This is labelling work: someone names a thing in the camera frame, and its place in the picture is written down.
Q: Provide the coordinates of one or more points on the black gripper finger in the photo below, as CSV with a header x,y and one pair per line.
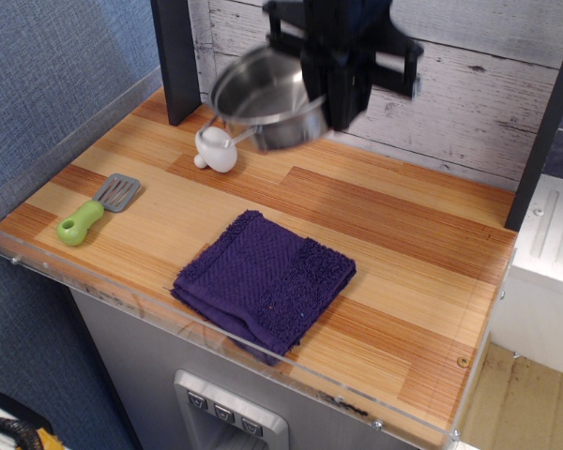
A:
x,y
348,93
314,71

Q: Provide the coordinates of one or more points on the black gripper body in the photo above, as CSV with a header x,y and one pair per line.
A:
x,y
350,33

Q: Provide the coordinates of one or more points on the steel pan with handles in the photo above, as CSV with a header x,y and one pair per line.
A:
x,y
262,99

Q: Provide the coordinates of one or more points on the purple folded cloth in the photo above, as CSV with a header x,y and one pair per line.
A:
x,y
263,284

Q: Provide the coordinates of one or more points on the white toy mushroom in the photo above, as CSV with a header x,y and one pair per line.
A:
x,y
215,150

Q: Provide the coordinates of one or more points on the white side appliance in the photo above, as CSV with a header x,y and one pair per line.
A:
x,y
528,316

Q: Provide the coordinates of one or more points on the grey toy fridge cabinet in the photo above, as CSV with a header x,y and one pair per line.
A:
x,y
142,358

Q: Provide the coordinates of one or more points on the silver dispenser button panel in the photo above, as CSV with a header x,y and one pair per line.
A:
x,y
218,419

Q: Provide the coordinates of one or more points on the dark left post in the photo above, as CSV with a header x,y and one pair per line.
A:
x,y
171,19

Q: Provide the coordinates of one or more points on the dark post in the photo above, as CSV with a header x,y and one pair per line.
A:
x,y
171,19
539,153

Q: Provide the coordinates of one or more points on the dark right post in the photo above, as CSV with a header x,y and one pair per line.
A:
x,y
539,153

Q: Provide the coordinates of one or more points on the green handled grey spatula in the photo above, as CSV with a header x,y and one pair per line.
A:
x,y
114,195

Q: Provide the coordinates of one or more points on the clear acrylic guard rail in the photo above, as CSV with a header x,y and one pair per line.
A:
x,y
396,350

